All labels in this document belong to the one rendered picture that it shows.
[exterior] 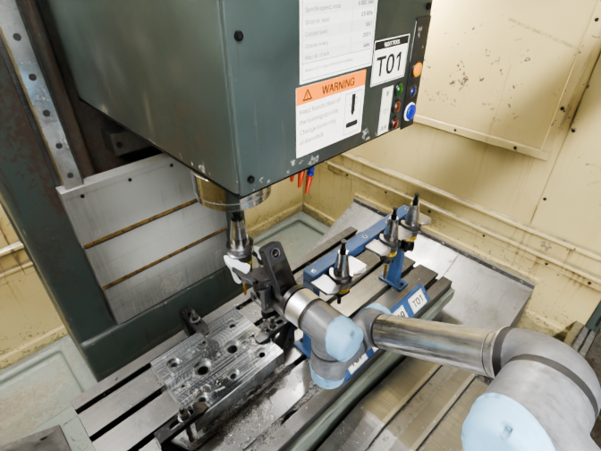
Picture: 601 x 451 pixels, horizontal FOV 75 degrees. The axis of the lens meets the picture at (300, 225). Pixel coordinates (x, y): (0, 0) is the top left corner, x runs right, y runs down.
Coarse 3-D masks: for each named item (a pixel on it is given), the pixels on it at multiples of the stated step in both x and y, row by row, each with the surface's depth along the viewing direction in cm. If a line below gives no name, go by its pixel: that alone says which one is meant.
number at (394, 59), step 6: (396, 48) 66; (402, 48) 67; (390, 54) 65; (396, 54) 67; (402, 54) 68; (390, 60) 66; (396, 60) 67; (402, 60) 69; (390, 66) 67; (396, 66) 68; (402, 66) 69; (390, 72) 68; (396, 72) 69
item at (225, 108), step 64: (64, 0) 73; (128, 0) 55; (192, 0) 44; (256, 0) 44; (384, 0) 59; (128, 64) 64; (192, 64) 50; (256, 64) 48; (128, 128) 78; (192, 128) 57; (256, 128) 52
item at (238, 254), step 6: (228, 240) 90; (252, 240) 90; (228, 246) 88; (252, 246) 89; (228, 252) 89; (234, 252) 87; (240, 252) 87; (246, 252) 88; (252, 252) 90; (234, 258) 88; (240, 258) 88; (246, 258) 88
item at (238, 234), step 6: (234, 222) 84; (240, 222) 85; (234, 228) 85; (240, 228) 85; (234, 234) 86; (240, 234) 86; (246, 234) 87; (234, 240) 87; (240, 240) 87; (246, 240) 88; (234, 246) 87; (240, 246) 87; (246, 246) 88
